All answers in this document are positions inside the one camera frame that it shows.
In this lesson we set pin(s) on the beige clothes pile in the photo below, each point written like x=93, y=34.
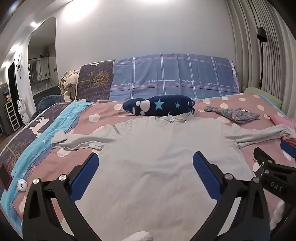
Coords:
x=68, y=85

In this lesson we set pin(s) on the pink garment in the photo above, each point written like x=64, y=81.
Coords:
x=284, y=120

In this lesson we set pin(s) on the blue plaid pillow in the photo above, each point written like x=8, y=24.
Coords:
x=173, y=76

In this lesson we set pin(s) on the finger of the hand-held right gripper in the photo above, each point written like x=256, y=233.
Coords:
x=288, y=149
x=266, y=160

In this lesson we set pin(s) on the mirror cabinet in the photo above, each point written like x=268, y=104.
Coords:
x=39, y=69

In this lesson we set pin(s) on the dark tree print pillow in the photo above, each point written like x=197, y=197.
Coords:
x=94, y=81

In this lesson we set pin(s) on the white wall decoration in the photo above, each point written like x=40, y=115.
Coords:
x=19, y=67

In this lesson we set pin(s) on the folded floral cloth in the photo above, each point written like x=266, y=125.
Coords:
x=238, y=115

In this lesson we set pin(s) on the dark teal fuzzy blanket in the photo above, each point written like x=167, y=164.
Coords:
x=48, y=102

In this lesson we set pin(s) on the small white round toy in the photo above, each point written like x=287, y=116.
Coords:
x=22, y=184

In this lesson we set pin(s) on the red phone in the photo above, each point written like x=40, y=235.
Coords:
x=4, y=176

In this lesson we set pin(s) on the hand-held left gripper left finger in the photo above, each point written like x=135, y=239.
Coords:
x=86, y=170

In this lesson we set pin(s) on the grey curtains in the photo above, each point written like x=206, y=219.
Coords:
x=279, y=60

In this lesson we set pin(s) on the white storage rack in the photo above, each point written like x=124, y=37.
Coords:
x=12, y=115

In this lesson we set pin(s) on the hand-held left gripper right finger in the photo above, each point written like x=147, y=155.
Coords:
x=204, y=176

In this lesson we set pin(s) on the navy star print blanket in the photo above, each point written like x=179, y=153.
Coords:
x=166, y=104

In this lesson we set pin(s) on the green pillow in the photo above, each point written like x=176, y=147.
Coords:
x=261, y=93

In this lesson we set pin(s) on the teal and navy deer quilt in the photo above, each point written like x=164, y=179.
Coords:
x=46, y=129

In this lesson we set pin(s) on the grey long-sleeve shirt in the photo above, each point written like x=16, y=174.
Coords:
x=150, y=162

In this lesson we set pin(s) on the pink spotted bedsheet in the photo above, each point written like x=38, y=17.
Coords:
x=104, y=111

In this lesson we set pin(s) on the white cat figurine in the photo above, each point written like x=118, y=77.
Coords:
x=23, y=109

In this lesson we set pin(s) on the black floor lamp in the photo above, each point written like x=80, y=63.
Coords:
x=262, y=34

